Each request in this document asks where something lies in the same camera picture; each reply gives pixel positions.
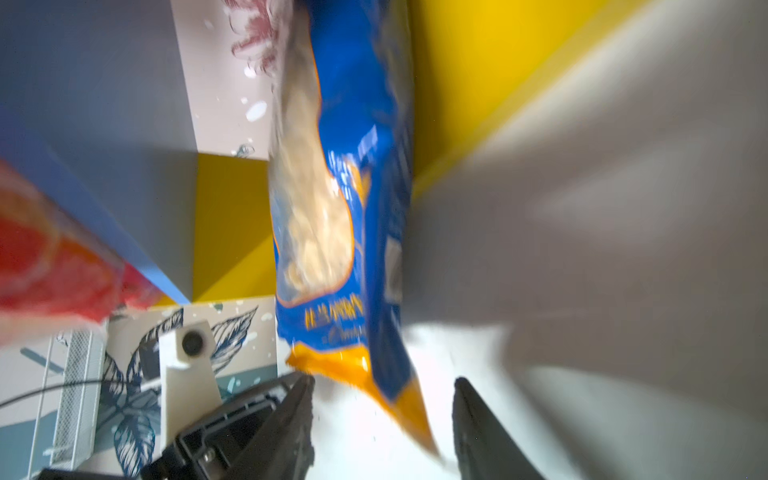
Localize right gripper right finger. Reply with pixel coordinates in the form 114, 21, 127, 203
452, 377, 543, 480

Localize yellow shelf pink blue boards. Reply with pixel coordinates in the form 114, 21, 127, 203
1, 1, 640, 304

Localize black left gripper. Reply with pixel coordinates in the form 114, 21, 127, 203
37, 394, 282, 479

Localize red macaroni bag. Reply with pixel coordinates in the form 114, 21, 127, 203
1, 162, 163, 345

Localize white wire mesh basket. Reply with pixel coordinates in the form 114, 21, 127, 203
26, 330, 105, 479

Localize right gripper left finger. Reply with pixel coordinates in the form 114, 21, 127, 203
225, 374, 315, 479

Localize blue orange pasta bag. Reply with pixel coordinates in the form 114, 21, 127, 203
268, 1, 438, 454

